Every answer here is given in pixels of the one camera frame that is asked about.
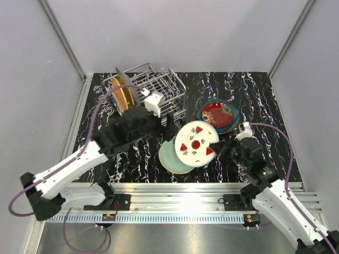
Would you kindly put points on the pale green plate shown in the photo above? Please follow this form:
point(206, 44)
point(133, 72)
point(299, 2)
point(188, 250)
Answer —
point(170, 161)

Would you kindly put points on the grey reindeer plate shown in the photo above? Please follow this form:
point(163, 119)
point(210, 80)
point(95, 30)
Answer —
point(129, 82)

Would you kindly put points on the red floral plate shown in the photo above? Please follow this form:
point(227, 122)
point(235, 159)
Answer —
point(217, 114)

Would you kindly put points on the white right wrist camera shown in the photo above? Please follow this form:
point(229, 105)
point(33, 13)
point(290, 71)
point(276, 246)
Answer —
point(245, 131)

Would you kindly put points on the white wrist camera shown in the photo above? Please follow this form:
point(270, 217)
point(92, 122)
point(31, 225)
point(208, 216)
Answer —
point(245, 131)
point(153, 101)

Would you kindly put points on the white bottom plate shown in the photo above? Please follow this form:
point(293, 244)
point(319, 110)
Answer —
point(192, 143)

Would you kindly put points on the orange woven plate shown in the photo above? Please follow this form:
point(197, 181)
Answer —
point(119, 95)

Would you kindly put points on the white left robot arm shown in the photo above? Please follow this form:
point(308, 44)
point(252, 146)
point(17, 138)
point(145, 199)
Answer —
point(48, 192)

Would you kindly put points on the yellow green woven plate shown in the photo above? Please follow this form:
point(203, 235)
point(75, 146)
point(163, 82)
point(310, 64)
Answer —
point(127, 92)

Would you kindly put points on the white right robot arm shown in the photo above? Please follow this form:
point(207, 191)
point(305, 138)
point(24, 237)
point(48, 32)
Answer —
point(268, 193)

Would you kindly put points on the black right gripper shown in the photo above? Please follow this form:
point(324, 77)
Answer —
point(222, 147)

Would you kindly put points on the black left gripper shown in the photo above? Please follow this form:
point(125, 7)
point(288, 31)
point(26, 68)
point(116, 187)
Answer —
point(170, 126)

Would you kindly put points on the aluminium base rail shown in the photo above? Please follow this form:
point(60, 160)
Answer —
point(210, 203)

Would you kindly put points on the dark bottom plate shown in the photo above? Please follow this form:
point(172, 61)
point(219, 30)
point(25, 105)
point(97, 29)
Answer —
point(230, 129)

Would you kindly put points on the silver wire dish rack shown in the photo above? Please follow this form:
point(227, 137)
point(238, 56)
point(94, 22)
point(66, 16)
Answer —
point(164, 81)

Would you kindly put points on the teal square plate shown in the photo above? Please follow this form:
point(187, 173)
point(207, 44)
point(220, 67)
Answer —
point(211, 100)

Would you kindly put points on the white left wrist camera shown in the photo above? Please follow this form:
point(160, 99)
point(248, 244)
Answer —
point(153, 101)

